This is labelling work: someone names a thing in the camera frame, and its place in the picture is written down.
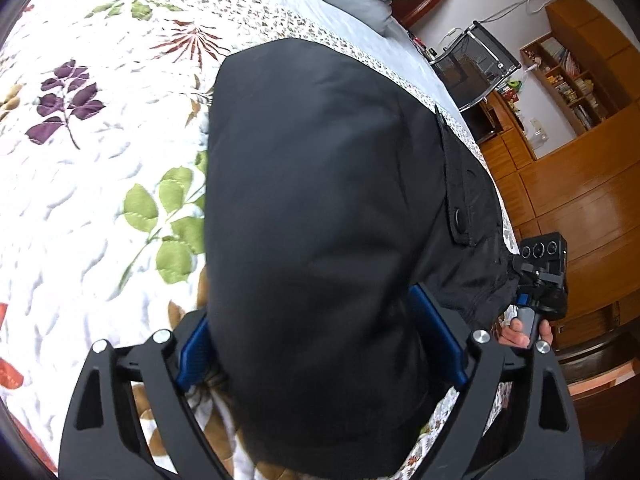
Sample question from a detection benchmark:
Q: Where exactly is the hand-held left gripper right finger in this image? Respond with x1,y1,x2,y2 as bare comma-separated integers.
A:
407,282,586,480

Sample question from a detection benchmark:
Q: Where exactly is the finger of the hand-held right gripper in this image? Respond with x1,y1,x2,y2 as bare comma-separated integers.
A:
509,255,536,282

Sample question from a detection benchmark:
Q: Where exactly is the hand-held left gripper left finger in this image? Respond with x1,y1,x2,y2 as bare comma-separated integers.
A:
57,309,236,480

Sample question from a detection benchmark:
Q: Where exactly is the floral quilted bedspread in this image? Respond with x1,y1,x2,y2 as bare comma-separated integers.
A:
0,0,521,480

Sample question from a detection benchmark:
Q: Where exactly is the light blue bed sheet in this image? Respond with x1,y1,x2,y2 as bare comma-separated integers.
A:
382,22,483,148

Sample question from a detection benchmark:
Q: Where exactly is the dark wooden bed frame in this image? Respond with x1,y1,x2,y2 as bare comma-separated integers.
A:
549,302,640,417

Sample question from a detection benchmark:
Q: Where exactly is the low wooden cabinet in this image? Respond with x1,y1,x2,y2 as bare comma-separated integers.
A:
470,89,540,175

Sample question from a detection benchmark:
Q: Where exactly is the person's right hand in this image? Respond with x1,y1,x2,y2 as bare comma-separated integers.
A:
497,317,554,351

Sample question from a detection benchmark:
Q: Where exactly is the wooden bookshelf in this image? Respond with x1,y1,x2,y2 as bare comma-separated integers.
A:
519,0,640,137

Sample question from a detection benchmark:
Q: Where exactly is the row of books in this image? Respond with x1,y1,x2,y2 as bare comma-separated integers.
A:
541,39,610,130

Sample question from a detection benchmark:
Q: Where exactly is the wall cable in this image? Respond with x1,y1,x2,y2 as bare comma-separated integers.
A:
439,0,577,57

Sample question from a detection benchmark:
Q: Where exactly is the black padded jacket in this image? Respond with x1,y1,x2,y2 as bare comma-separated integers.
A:
202,37,522,479

